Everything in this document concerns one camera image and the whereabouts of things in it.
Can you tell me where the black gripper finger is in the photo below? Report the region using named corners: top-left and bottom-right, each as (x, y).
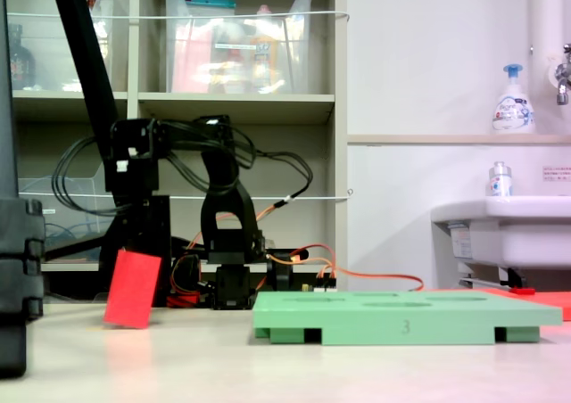
top-left (151, 244), bottom-right (173, 308)
top-left (98, 224), bottom-right (130, 289)

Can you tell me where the red square block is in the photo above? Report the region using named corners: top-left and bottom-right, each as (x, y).
top-left (103, 249), bottom-right (162, 331)

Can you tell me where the green shape-hole board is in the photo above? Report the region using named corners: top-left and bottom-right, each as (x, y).
top-left (252, 290), bottom-right (563, 346)

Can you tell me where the orange flat block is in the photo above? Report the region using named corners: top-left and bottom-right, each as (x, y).
top-left (427, 286), bottom-right (571, 322)

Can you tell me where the low clear plastic bin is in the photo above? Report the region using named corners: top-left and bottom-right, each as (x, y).
top-left (17, 161), bottom-right (125, 262)

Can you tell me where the beige shelf unit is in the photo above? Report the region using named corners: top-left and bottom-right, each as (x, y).
top-left (6, 0), bottom-right (349, 306)

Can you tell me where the notched black stack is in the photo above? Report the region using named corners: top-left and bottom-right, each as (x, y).
top-left (0, 197), bottom-right (46, 380)

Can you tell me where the narrow clear plastic bin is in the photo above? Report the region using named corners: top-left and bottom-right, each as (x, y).
top-left (6, 0), bottom-right (116, 93)

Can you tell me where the black table clamp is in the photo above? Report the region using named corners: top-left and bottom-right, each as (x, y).
top-left (266, 258), bottom-right (296, 295)

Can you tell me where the pink package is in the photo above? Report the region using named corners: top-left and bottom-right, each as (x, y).
top-left (171, 23), bottom-right (213, 93)

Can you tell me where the dark grey upright panel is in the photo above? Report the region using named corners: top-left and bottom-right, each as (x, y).
top-left (0, 0), bottom-right (21, 199)

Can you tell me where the large clear plastic bin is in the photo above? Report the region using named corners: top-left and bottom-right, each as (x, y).
top-left (163, 0), bottom-right (313, 95)

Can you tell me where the dark round bottle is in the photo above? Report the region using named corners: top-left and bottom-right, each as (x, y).
top-left (7, 23), bottom-right (37, 91)

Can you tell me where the small circuit board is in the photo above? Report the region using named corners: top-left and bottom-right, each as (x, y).
top-left (301, 277), bottom-right (338, 294)

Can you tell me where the pink-capped spray bottle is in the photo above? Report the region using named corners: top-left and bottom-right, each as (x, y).
top-left (252, 4), bottom-right (281, 92)

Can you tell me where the teal-topped package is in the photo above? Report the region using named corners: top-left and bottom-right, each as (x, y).
top-left (185, 0), bottom-right (236, 17)

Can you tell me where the sink sticker label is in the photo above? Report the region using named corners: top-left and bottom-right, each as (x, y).
top-left (448, 222), bottom-right (474, 261)

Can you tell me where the small clear sanitizer bottle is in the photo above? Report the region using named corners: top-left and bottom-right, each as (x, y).
top-left (488, 160), bottom-right (514, 198)

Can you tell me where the white sink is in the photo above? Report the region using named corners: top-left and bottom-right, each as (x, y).
top-left (430, 195), bottom-right (571, 271)

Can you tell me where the white blue soap pump bottle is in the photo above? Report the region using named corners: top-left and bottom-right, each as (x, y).
top-left (492, 63), bottom-right (536, 136)

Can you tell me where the metal faucet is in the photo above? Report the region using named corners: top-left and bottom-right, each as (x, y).
top-left (551, 43), bottom-right (571, 106)

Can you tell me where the red cable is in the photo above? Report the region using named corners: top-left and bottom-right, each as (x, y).
top-left (167, 286), bottom-right (200, 308)

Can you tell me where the white shelf guard wire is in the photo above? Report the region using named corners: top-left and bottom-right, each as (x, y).
top-left (17, 189), bottom-right (354, 202)
top-left (6, 10), bottom-right (352, 24)

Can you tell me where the orange cable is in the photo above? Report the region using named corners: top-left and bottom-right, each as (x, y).
top-left (186, 200), bottom-right (425, 292)

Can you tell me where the white wall label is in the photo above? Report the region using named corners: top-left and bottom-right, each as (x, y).
top-left (542, 165), bottom-right (571, 182)

